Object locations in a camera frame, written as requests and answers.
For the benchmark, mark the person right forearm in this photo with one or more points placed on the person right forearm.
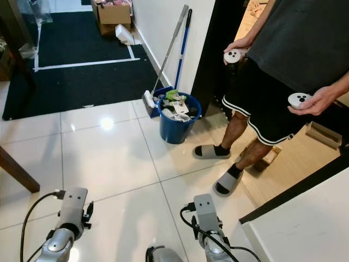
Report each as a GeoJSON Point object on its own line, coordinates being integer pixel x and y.
{"type": "Point", "coordinates": [259, 24]}

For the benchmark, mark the person left leg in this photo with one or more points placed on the person left leg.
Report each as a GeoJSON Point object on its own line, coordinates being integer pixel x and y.
{"type": "Point", "coordinates": [253, 158]}

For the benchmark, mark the person left forearm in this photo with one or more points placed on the person left forearm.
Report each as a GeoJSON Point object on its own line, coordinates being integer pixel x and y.
{"type": "Point", "coordinates": [341, 87]}

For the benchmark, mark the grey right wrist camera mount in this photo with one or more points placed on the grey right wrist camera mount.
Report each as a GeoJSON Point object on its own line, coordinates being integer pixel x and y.
{"type": "Point", "coordinates": [204, 210]}

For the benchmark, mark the person left hand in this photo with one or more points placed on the person left hand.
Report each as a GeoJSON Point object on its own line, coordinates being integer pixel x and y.
{"type": "Point", "coordinates": [324, 101]}

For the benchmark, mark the light wooden box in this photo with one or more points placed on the light wooden box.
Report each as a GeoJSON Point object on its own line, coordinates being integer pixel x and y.
{"type": "Point", "coordinates": [324, 135]}

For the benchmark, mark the white crumpled paper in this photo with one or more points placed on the white crumpled paper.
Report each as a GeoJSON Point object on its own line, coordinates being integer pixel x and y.
{"type": "Point", "coordinates": [180, 109]}

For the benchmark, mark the brown cardboard box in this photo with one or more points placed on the brown cardboard box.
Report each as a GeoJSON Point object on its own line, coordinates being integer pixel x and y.
{"type": "Point", "coordinates": [113, 16]}

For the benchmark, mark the white round handheld controller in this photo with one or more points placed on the white round handheld controller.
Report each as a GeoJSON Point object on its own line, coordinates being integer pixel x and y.
{"type": "Point", "coordinates": [233, 55]}
{"type": "Point", "coordinates": [300, 100]}

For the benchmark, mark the person leg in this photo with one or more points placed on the person leg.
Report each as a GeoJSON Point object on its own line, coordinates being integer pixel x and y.
{"type": "Point", "coordinates": [253, 158]}
{"type": "Point", "coordinates": [235, 131]}

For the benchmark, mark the white plastic container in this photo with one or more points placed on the white plastic container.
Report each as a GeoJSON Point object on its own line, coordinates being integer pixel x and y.
{"type": "Point", "coordinates": [124, 35]}

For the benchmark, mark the green white wrapper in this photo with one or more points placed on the green white wrapper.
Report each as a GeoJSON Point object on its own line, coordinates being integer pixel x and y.
{"type": "Point", "coordinates": [174, 95]}

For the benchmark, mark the black floor mat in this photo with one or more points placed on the black floor mat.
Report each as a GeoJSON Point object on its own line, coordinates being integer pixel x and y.
{"type": "Point", "coordinates": [82, 87]}

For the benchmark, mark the person right leg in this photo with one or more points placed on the person right leg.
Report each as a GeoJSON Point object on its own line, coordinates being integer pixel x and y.
{"type": "Point", "coordinates": [235, 131]}

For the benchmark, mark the black door frame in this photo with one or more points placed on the black door frame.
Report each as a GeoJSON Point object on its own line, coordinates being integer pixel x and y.
{"type": "Point", "coordinates": [215, 54]}

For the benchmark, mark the dark wooden table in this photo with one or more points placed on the dark wooden table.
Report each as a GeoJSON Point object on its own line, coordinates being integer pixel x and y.
{"type": "Point", "coordinates": [19, 172]}

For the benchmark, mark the wooden step block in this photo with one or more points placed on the wooden step block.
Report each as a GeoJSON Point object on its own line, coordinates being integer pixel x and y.
{"type": "Point", "coordinates": [270, 155]}

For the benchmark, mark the person right hand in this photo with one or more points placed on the person right hand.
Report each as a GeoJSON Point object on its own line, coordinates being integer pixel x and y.
{"type": "Point", "coordinates": [244, 43]}

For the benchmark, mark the grey slipper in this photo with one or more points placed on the grey slipper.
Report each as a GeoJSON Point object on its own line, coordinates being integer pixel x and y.
{"type": "Point", "coordinates": [206, 153]}
{"type": "Point", "coordinates": [226, 185]}

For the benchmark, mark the grey t-shirt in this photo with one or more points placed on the grey t-shirt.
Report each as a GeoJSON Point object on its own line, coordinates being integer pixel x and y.
{"type": "Point", "coordinates": [300, 38]}

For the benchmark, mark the white counter black edge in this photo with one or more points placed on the white counter black edge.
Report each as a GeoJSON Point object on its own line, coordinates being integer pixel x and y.
{"type": "Point", "coordinates": [300, 229]}

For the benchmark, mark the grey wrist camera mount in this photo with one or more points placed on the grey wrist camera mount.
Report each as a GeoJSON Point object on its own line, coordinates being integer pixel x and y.
{"type": "Point", "coordinates": [204, 210]}
{"type": "Point", "coordinates": [75, 204]}

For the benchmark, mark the blue plastic bucket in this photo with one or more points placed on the blue plastic bucket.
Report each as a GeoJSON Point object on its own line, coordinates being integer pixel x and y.
{"type": "Point", "coordinates": [174, 131]}

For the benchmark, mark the black shorts white stripes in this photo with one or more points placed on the black shorts white stripes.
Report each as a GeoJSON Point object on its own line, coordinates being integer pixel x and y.
{"type": "Point", "coordinates": [267, 98]}

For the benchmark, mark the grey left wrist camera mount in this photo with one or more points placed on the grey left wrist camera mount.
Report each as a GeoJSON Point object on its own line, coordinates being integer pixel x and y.
{"type": "Point", "coordinates": [75, 204]}

